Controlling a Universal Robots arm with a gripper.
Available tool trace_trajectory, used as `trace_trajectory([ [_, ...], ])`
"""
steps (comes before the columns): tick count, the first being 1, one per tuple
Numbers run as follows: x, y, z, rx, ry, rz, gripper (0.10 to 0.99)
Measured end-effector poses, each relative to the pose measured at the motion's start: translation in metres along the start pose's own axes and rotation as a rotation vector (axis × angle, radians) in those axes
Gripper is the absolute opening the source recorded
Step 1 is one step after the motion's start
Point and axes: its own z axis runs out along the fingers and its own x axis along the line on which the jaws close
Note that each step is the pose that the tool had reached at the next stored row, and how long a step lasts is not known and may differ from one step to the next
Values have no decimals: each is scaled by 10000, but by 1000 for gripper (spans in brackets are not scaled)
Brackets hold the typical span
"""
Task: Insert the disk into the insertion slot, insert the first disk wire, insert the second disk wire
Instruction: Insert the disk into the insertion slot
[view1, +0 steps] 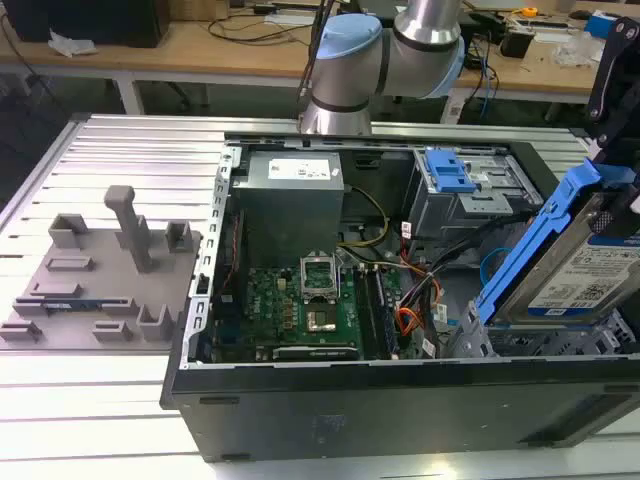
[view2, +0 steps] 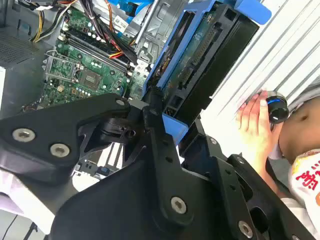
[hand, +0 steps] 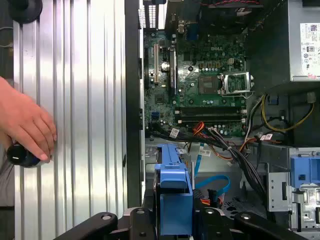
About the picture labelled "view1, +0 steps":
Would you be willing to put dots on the grey power supply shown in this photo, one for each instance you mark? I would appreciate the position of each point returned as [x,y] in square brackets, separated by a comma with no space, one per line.
[290,210]

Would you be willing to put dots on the green motherboard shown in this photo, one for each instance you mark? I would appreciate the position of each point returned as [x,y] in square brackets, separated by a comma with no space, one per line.
[270,300]

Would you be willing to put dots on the black PC case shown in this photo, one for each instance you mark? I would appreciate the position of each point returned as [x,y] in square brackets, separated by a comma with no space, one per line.
[350,410]

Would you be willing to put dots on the CPU socket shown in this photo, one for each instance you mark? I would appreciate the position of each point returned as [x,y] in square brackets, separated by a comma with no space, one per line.
[321,322]

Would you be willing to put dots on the hard disk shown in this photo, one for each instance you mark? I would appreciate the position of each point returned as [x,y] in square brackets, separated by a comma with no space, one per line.
[575,280]

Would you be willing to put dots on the blue cardboard box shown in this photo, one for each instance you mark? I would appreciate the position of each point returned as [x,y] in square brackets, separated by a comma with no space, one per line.
[602,23]

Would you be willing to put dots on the grey optical drive cage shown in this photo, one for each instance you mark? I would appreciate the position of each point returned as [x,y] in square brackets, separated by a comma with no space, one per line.
[450,215]

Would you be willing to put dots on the small black box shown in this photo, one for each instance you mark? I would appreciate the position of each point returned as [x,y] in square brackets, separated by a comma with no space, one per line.
[517,42]

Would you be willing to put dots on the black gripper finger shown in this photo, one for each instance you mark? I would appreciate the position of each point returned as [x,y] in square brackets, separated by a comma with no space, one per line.
[617,212]

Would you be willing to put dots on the blue drive cage latch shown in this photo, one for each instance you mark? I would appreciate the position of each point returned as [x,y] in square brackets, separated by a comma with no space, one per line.
[450,172]

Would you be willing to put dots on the grey parts rack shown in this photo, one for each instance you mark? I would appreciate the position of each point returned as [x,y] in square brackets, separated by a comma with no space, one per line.
[100,260]

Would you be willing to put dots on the metal disk bay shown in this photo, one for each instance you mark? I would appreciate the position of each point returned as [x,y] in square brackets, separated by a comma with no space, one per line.
[525,342]

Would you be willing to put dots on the RAM stick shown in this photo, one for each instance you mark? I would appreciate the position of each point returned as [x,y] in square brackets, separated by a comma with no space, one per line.
[75,304]

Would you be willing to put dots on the black RAM slot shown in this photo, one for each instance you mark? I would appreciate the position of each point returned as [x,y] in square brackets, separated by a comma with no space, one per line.
[366,315]
[384,320]

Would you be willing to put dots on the clear plastic bag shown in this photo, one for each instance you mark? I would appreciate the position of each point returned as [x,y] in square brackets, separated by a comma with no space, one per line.
[575,50]

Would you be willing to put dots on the wooden desk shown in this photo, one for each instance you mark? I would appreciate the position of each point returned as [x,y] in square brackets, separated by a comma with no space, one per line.
[540,75]
[175,55]

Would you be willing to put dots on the large black box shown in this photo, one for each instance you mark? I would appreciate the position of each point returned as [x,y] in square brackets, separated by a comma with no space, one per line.
[90,22]

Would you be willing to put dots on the crumpled white plastic bag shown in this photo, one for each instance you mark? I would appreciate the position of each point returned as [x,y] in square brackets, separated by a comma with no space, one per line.
[72,44]

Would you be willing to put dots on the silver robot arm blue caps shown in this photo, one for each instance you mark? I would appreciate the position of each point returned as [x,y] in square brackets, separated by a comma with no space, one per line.
[350,65]

